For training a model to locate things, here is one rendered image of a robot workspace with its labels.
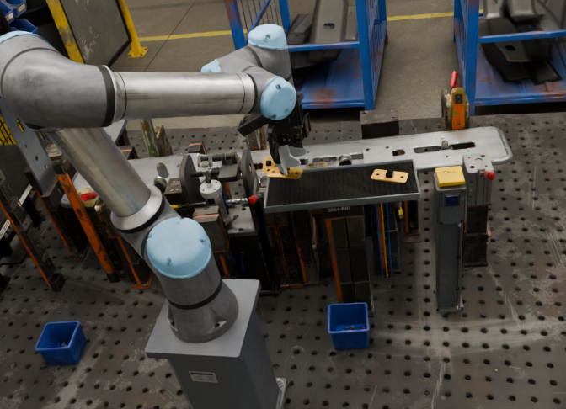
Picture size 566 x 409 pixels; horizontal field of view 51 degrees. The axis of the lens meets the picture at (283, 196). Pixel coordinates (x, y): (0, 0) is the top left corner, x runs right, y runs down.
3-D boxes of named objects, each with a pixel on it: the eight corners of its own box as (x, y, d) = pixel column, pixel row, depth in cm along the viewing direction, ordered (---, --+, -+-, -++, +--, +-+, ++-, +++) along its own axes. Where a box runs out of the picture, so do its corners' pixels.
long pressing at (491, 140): (498, 122, 184) (499, 118, 183) (516, 165, 166) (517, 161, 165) (80, 166, 204) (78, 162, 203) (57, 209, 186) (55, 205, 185)
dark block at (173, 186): (220, 278, 191) (186, 176, 165) (217, 295, 186) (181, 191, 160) (205, 279, 192) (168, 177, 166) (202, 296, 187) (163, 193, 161)
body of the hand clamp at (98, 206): (153, 273, 199) (119, 192, 177) (149, 288, 193) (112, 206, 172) (136, 274, 200) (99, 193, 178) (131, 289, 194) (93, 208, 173)
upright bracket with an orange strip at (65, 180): (120, 279, 199) (61, 159, 168) (118, 282, 198) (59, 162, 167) (111, 279, 199) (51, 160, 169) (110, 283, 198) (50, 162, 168)
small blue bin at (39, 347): (91, 338, 181) (80, 320, 175) (81, 366, 173) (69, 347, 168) (57, 341, 182) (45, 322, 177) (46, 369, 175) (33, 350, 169)
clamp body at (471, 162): (485, 242, 185) (492, 148, 162) (493, 269, 176) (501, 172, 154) (453, 245, 186) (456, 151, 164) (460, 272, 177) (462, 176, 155)
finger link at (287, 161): (301, 183, 140) (296, 149, 135) (277, 181, 142) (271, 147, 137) (305, 175, 142) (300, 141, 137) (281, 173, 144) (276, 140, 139)
